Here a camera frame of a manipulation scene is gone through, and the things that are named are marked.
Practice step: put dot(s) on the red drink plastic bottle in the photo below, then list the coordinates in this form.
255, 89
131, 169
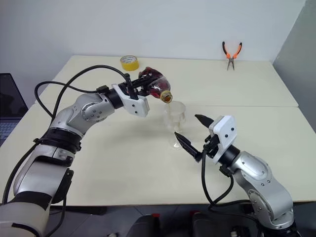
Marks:
158, 84

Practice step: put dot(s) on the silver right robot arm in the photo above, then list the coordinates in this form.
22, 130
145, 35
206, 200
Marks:
261, 182

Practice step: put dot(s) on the orange black needle-nose pliers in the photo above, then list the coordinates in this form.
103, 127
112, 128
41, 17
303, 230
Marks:
231, 58

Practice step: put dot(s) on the clear plastic cup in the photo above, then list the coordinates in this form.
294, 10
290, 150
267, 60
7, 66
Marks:
176, 116

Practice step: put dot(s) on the yellow tape roll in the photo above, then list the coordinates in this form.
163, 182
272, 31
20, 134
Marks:
130, 64

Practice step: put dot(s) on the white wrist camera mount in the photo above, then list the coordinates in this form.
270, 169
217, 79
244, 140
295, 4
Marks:
225, 133
137, 106

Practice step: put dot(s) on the dark rounded shape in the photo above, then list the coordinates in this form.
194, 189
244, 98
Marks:
145, 225

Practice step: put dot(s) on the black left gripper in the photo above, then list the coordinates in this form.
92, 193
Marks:
142, 90

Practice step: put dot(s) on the dark laptop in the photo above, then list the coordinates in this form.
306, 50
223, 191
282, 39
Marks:
10, 106

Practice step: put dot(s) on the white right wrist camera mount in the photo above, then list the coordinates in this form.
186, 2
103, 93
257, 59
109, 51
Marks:
225, 133

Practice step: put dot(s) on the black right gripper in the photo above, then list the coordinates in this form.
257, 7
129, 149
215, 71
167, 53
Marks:
211, 146

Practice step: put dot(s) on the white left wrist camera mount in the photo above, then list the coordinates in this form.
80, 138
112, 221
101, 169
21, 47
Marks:
137, 106

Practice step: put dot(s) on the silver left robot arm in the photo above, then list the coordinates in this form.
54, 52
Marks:
81, 111

